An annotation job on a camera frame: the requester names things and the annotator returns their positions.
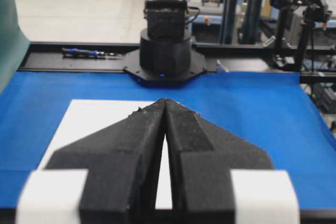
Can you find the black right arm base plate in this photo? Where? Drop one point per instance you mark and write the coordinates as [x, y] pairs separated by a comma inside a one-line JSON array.
[[199, 64]]

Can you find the blue handled screwdriver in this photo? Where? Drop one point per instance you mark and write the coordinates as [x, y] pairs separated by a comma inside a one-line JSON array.
[[81, 53]]

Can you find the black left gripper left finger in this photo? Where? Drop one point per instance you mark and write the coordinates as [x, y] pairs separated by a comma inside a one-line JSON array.
[[105, 177]]

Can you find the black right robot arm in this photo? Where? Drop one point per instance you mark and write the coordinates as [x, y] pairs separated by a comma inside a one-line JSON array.
[[165, 45]]

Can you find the large white foam board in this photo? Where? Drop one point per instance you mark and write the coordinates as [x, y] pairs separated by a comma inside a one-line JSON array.
[[84, 117]]

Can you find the blue table cloth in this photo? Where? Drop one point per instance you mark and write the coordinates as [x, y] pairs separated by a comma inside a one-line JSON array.
[[268, 109]]

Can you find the black camera stand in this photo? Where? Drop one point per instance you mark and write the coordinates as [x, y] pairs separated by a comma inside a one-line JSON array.
[[316, 11]]

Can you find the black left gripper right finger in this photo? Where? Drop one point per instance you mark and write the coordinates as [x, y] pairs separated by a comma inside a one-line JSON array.
[[218, 177]]

